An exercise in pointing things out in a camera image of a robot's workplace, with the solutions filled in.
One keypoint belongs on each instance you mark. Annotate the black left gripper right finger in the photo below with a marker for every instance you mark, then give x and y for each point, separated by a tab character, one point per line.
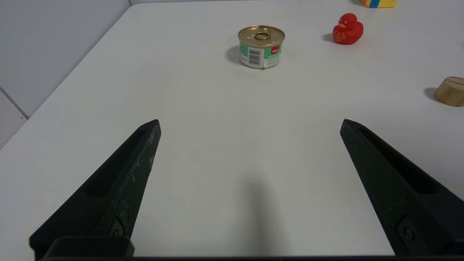
391	181

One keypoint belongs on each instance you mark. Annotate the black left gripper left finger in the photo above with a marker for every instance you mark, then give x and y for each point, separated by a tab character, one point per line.
119	181

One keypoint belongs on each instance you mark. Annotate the small wooden cylinder block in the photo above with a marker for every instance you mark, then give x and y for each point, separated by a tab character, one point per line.
451	92

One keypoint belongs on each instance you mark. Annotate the red rubber duck toy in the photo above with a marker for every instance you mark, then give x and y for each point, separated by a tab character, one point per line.
348	32

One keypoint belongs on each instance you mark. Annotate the multicolour puzzle cube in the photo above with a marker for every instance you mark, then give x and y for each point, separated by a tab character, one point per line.
378	3

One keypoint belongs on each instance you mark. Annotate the gold-lid tin can green label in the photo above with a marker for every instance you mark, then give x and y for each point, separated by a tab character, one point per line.
261	47

